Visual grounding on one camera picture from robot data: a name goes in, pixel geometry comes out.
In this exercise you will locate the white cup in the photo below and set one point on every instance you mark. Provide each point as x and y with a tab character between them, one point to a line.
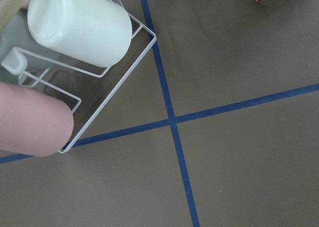
98	32

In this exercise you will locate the pink cup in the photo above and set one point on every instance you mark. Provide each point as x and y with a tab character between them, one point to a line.
31	122

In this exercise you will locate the grey blue cup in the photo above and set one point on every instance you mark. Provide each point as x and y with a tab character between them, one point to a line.
19	51

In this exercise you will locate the mint green cup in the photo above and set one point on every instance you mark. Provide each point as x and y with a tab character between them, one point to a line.
6	76

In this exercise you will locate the white wire cup rack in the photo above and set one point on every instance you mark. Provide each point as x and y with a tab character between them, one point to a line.
83	87

